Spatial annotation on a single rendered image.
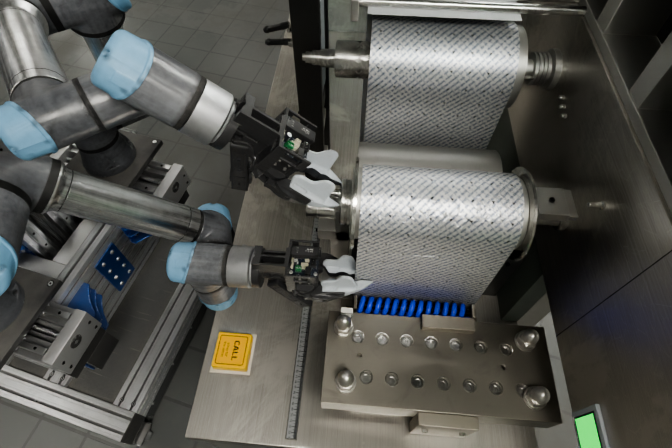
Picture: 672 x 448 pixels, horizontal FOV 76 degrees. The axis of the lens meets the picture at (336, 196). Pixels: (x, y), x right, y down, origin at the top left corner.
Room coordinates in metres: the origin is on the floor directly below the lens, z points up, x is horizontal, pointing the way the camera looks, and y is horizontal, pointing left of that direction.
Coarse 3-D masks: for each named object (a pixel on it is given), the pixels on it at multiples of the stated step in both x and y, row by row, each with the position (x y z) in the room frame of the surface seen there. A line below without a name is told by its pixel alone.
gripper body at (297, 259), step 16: (304, 240) 0.37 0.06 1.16; (256, 256) 0.34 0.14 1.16; (272, 256) 0.34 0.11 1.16; (288, 256) 0.34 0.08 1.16; (304, 256) 0.34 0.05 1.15; (320, 256) 0.36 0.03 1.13; (256, 272) 0.32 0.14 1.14; (272, 272) 0.33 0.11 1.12; (288, 272) 0.32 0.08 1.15; (304, 272) 0.32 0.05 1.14; (320, 272) 0.35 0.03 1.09; (288, 288) 0.30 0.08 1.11; (304, 288) 0.31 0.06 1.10
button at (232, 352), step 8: (224, 336) 0.28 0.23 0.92; (232, 336) 0.28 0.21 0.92; (240, 336) 0.28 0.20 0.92; (248, 336) 0.28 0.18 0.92; (216, 344) 0.26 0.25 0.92; (224, 344) 0.26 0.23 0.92; (232, 344) 0.26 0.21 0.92; (240, 344) 0.26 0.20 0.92; (248, 344) 0.26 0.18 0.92; (216, 352) 0.24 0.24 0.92; (224, 352) 0.24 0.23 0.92; (232, 352) 0.24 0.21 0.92; (240, 352) 0.24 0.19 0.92; (248, 352) 0.25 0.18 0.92; (216, 360) 0.23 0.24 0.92; (224, 360) 0.23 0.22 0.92; (232, 360) 0.23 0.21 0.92; (240, 360) 0.23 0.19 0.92; (248, 360) 0.23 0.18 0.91; (216, 368) 0.22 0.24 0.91; (224, 368) 0.22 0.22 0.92; (232, 368) 0.21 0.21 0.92; (240, 368) 0.21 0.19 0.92
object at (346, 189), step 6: (342, 180) 0.41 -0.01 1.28; (348, 180) 0.41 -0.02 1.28; (342, 186) 0.40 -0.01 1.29; (348, 186) 0.40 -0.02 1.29; (342, 192) 0.38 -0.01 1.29; (348, 192) 0.38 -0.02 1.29; (342, 198) 0.38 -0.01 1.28; (348, 198) 0.38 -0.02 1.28; (342, 204) 0.37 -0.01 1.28; (348, 204) 0.37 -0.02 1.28; (342, 210) 0.36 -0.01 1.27; (348, 210) 0.36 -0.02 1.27; (342, 216) 0.36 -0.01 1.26; (348, 216) 0.36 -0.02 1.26; (342, 222) 0.35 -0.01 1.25; (348, 222) 0.35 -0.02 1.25
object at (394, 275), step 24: (360, 264) 0.33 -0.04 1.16; (384, 264) 0.32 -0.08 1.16; (408, 264) 0.32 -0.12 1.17; (432, 264) 0.32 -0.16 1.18; (456, 264) 0.31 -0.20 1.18; (480, 264) 0.31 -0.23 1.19; (384, 288) 0.32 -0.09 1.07; (408, 288) 0.32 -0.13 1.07; (432, 288) 0.32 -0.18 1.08; (456, 288) 0.31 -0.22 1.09; (480, 288) 0.31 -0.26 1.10
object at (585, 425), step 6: (576, 420) 0.09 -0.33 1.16; (582, 420) 0.09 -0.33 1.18; (588, 420) 0.08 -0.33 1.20; (594, 420) 0.08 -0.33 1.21; (582, 426) 0.08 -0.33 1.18; (588, 426) 0.08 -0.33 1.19; (594, 426) 0.08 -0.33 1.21; (582, 432) 0.07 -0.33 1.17; (588, 432) 0.07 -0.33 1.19; (594, 432) 0.07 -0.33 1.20; (582, 438) 0.07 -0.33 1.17; (588, 438) 0.07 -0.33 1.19; (594, 438) 0.06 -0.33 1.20; (582, 444) 0.06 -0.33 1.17; (588, 444) 0.06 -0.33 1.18; (594, 444) 0.06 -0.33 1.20
